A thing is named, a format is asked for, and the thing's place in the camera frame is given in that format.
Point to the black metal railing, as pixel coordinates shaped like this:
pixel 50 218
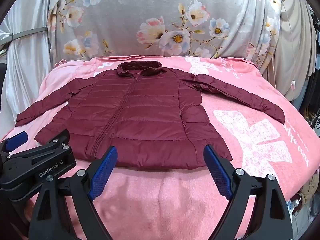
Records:
pixel 311 120

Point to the grey floral bed sheet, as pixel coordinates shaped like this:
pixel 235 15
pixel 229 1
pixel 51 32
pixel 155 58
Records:
pixel 125 17

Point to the maroon puffer jacket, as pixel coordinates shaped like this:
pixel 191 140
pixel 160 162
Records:
pixel 150 110

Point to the beige curtain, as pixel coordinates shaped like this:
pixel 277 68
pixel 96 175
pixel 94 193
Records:
pixel 295 42

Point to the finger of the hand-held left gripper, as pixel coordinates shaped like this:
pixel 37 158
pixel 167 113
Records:
pixel 56 137
pixel 18 138

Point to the pink blanket with white bows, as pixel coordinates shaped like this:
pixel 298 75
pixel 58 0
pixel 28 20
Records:
pixel 175 205

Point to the white power strip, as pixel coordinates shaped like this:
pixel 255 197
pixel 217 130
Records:
pixel 293 202

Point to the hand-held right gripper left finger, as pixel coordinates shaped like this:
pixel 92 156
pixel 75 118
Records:
pixel 105 172

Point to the white satin curtain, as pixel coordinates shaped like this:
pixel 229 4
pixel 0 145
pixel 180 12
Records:
pixel 25 67

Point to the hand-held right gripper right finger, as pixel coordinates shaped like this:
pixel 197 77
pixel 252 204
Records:
pixel 217 172

